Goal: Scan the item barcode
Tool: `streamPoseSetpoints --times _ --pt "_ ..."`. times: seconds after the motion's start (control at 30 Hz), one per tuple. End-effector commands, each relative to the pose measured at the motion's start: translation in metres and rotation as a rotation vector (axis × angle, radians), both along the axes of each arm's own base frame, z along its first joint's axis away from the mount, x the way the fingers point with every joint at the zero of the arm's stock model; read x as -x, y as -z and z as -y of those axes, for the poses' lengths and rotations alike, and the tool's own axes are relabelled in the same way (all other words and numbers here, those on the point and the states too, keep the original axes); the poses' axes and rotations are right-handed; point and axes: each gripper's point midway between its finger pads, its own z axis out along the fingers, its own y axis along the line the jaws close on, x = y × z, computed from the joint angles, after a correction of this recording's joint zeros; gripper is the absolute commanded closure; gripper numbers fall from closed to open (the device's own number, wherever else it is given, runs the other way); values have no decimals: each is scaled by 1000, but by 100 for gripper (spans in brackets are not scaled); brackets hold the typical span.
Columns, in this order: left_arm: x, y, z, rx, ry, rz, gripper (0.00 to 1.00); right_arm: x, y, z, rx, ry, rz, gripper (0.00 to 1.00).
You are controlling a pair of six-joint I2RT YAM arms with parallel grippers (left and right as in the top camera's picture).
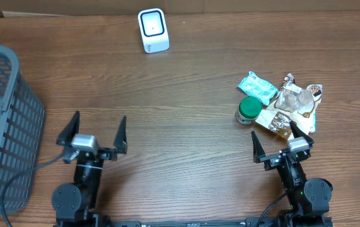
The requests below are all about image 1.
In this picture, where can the teal white tissue pack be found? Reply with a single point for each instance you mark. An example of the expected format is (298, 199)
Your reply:
(313, 123)

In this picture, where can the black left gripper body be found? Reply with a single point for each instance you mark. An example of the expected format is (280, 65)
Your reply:
(104, 154)

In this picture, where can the grey plastic mesh basket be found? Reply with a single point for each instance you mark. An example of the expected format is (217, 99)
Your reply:
(22, 121)

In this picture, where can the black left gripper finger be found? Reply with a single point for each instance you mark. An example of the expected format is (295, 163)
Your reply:
(66, 136)
(120, 141)

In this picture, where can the brown cardboard backdrop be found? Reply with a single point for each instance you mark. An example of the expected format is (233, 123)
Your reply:
(132, 7)

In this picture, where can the green lid white jar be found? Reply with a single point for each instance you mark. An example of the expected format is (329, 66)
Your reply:
(248, 110)

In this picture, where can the white barcode scanner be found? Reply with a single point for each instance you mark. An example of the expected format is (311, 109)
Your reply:
(154, 33)

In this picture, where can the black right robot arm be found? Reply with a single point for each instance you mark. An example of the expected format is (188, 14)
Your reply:
(308, 198)

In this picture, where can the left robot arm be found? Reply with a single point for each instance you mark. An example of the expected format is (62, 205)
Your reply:
(74, 202)

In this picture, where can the teal snack packet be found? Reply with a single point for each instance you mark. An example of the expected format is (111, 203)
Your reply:
(254, 86)

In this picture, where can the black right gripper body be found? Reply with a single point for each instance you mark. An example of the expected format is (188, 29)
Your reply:
(271, 162)

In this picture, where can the beige brown bag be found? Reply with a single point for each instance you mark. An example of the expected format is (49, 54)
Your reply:
(292, 103)

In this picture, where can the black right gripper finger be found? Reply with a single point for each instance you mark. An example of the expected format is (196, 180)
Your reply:
(258, 151)
(297, 132)

